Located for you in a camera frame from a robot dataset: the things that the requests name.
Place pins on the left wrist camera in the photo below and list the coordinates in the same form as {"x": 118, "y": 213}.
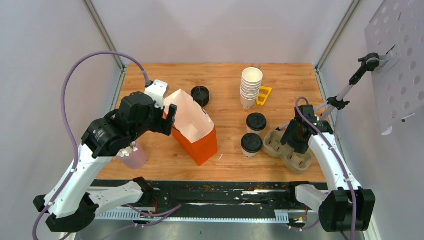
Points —
{"x": 157, "y": 91}

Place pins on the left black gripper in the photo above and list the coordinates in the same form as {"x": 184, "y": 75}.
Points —
{"x": 165, "y": 126}

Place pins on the orange paper takeout bag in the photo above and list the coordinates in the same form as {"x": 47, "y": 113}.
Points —
{"x": 193, "y": 128}

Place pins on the stack of white paper cups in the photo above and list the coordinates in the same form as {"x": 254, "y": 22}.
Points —
{"x": 251, "y": 81}

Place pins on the white paper coffee cup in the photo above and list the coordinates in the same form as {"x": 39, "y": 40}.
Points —
{"x": 254, "y": 131}

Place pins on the yellow plastic holder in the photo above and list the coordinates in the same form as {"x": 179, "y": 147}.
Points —
{"x": 263, "y": 95}

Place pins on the black plastic cup lid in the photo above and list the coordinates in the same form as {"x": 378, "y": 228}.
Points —
{"x": 256, "y": 121}

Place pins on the pink cup with packets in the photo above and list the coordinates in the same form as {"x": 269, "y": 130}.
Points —
{"x": 133, "y": 156}

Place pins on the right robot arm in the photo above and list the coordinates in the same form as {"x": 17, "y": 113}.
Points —
{"x": 347, "y": 206}

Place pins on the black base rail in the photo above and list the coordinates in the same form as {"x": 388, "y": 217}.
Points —
{"x": 218, "y": 201}

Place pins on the brown pulp cup carrier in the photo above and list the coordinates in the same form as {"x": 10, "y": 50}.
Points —
{"x": 296, "y": 162}

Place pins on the stack of black lids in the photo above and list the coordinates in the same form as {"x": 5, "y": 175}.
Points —
{"x": 200, "y": 95}

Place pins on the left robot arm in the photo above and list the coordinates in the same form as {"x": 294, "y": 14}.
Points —
{"x": 70, "y": 206}

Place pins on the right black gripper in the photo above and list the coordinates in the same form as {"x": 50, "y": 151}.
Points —
{"x": 298, "y": 147}

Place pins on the white perforated panel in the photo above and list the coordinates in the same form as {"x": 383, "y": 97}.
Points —
{"x": 396, "y": 33}

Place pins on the grey tripod stand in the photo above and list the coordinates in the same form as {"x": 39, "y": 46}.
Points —
{"x": 369, "y": 63}

